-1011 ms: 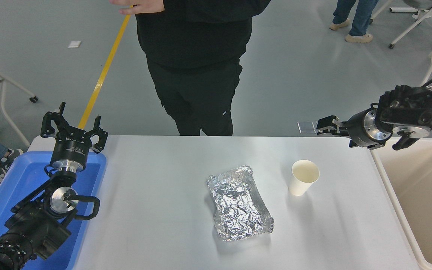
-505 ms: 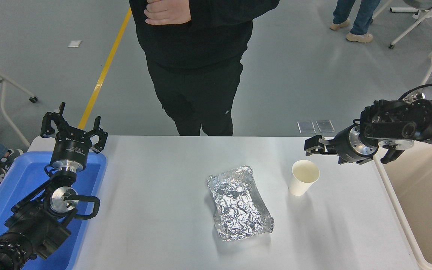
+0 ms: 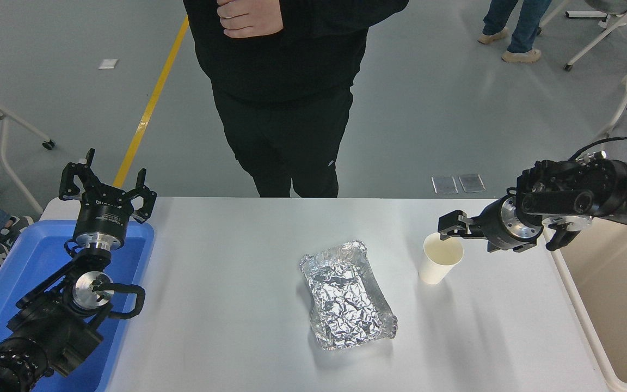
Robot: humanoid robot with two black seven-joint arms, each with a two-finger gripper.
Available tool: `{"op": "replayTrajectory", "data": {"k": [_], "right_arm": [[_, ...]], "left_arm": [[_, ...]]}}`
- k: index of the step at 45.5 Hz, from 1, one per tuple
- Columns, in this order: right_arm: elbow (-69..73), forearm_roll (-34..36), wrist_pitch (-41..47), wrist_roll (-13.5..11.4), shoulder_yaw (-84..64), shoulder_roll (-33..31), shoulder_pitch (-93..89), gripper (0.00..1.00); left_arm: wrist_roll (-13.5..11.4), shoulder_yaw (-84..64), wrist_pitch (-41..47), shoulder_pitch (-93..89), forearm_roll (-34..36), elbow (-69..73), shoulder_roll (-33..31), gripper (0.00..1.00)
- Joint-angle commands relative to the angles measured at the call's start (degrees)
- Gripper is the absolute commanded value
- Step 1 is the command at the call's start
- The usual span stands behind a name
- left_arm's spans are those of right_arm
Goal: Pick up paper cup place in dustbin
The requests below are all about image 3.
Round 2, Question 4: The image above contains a large pale bin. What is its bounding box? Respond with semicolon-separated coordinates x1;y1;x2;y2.
542;215;627;392

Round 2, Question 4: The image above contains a walking person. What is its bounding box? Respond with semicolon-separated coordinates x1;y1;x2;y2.
477;0;553;64

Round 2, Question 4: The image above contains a crumpled silver foil tray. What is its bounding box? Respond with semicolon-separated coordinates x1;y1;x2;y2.
299;240;398;351

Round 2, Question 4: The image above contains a blue plastic tray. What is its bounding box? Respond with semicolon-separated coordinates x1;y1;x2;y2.
0;219;155;392

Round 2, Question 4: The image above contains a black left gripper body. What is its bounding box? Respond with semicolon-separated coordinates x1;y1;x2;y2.
73;186;136;243

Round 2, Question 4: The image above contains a white paper cup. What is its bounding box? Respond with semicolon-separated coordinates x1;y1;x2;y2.
418;232;464;285

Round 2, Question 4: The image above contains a standing person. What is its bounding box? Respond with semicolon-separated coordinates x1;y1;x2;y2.
183;0;409;198

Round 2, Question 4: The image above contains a clear floor plate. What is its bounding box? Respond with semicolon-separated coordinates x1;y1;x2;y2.
432;175;459;195
459;174;487;194

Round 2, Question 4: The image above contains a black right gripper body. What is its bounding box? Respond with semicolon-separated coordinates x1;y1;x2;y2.
476;199;513;252

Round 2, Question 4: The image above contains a white-framed chair with wheels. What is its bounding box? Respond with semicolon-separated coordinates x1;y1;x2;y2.
564;0;627;72

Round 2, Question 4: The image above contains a standing person's left hand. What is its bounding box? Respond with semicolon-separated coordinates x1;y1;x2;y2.
217;0;284;39

